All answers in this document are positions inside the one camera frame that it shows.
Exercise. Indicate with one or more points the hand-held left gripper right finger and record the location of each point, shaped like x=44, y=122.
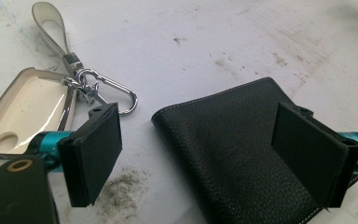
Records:
x=310, y=155

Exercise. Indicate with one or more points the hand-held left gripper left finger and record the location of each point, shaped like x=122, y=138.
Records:
x=90, y=155

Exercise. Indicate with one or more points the black leather wallet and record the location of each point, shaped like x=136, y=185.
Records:
x=223, y=140

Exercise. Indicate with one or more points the cream key fob case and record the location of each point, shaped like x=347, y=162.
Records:
x=28, y=105

